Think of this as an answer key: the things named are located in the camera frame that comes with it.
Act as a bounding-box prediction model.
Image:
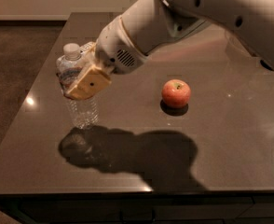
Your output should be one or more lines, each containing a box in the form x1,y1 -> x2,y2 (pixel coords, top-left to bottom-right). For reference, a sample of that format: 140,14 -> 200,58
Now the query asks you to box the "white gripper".
65,16 -> 147,100

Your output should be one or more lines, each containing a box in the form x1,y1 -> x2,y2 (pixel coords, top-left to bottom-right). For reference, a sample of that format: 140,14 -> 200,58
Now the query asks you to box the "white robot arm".
65,0 -> 274,100

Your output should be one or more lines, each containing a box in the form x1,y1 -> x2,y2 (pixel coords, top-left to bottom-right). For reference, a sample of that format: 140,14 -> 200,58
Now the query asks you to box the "clear water bottle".
56,43 -> 98,129

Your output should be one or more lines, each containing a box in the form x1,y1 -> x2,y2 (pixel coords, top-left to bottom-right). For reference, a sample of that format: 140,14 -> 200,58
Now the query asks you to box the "red apple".
161,79 -> 191,108

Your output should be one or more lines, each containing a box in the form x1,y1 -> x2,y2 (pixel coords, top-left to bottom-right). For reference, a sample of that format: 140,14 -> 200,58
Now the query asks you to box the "lying white-label water bottle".
80,42 -> 96,61

